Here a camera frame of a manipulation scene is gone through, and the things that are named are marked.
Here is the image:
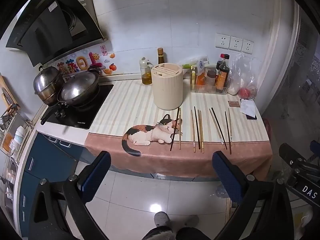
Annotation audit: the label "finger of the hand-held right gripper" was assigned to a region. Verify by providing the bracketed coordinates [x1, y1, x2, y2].
[309, 141, 320, 157]
[279, 143, 320, 173]

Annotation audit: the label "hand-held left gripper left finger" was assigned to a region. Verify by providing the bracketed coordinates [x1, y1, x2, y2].
[27, 151, 112, 240]

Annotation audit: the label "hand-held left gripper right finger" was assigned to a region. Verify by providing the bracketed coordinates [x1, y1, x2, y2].
[212, 151, 294, 240]

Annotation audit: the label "light chopstick with pale band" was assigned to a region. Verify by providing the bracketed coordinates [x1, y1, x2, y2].
[209, 108, 224, 146]
[228, 108, 233, 147]

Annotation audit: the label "dark wooden chopstick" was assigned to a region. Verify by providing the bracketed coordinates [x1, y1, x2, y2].
[224, 111, 232, 155]
[194, 106, 201, 150]
[211, 107, 228, 150]
[170, 107, 180, 151]

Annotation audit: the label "beige round utensil holder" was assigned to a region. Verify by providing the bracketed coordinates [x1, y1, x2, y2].
[152, 62, 184, 110]

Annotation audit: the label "blue kitchen cabinet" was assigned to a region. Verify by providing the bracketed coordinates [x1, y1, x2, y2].
[19, 132, 87, 238]

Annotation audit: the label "white paper receipt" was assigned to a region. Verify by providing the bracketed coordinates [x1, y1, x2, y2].
[240, 99, 257, 117]

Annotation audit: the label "person's right leg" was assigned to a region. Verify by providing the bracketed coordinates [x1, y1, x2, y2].
[175, 227, 213, 240]

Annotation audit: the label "person's leg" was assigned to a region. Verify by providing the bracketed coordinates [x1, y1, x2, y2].
[175, 227, 213, 240]
[141, 226, 176, 240]

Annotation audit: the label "black gas stove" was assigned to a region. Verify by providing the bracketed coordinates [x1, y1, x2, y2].
[41, 84, 114, 130]

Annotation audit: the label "person's left grey slipper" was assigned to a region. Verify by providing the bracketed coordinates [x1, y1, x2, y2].
[154, 211, 172, 228]

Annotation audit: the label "red tomato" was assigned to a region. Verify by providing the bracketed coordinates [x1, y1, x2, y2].
[237, 87, 252, 99]

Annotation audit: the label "person's left leg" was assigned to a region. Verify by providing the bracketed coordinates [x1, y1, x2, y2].
[141, 226, 176, 240]

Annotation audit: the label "cat printed striped cloth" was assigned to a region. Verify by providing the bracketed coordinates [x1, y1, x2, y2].
[84, 79, 273, 179]

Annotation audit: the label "clear plastic organizer tray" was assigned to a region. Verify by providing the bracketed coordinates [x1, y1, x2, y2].
[190, 81, 229, 95]

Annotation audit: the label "metal dish rack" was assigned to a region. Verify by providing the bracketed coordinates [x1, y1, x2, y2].
[0, 102, 35, 161]

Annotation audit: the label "steel wok with lid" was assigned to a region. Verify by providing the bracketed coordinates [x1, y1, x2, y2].
[40, 70, 101, 125]

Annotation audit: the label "clear plastic bag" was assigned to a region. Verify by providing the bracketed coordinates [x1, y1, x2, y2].
[228, 54, 259, 99]

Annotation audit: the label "black cap sauce bottle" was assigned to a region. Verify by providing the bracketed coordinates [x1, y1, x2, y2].
[215, 54, 231, 93]

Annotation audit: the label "jar with brown lid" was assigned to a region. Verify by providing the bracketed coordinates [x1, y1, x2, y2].
[206, 70, 217, 86]

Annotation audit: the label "steel steamer pot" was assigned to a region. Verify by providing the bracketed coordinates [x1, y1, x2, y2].
[33, 66, 64, 106]

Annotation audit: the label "glass oil dispenser bottle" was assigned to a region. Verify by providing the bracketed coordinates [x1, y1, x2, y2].
[139, 57, 154, 85]

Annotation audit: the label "plastic packet with white label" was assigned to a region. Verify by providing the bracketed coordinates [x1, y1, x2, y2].
[195, 59, 209, 75]

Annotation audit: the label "red cap sauce bottle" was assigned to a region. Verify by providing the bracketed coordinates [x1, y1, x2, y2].
[215, 53, 225, 73]

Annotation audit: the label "wooden cutting board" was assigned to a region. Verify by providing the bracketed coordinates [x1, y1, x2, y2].
[0, 74, 19, 108]

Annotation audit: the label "dark bottle with gold cap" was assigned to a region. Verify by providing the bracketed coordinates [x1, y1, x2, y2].
[157, 47, 166, 65]

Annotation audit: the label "black range hood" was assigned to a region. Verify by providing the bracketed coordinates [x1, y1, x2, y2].
[0, 0, 108, 67]

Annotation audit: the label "colourful wall stickers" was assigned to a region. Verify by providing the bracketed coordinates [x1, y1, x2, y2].
[57, 44, 118, 77]

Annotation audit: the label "white wall socket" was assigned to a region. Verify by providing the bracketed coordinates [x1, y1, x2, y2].
[215, 33, 231, 50]
[241, 39, 254, 54]
[229, 36, 243, 52]

